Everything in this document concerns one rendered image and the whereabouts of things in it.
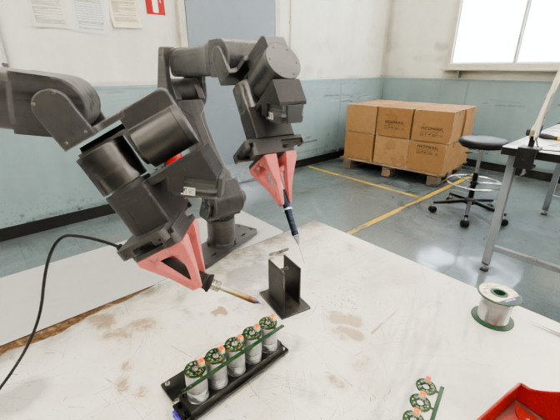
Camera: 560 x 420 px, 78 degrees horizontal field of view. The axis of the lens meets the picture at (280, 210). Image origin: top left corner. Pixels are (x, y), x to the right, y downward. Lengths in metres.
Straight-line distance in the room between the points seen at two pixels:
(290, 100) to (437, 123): 3.30
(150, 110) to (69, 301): 0.43
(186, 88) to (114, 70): 2.26
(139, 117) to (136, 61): 2.71
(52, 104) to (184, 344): 0.36
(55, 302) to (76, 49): 2.43
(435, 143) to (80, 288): 3.42
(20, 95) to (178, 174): 0.16
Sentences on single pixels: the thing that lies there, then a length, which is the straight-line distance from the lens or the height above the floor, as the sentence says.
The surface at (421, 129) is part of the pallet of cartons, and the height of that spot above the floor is 0.55.
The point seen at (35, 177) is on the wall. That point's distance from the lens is 3.01.
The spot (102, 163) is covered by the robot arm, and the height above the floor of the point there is 1.04.
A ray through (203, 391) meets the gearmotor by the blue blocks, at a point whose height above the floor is 0.79.
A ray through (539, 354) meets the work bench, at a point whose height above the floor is 0.75.
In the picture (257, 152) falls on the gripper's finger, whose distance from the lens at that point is 0.51.
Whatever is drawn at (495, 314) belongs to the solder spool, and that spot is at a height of 0.77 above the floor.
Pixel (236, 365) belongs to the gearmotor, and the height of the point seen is 0.79.
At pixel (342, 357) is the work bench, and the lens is 0.54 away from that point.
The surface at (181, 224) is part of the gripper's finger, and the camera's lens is 0.42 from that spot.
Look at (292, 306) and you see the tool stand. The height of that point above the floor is 0.75.
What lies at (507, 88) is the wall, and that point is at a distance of 4.69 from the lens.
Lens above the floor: 1.13
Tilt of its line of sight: 23 degrees down
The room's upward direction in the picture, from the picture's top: straight up
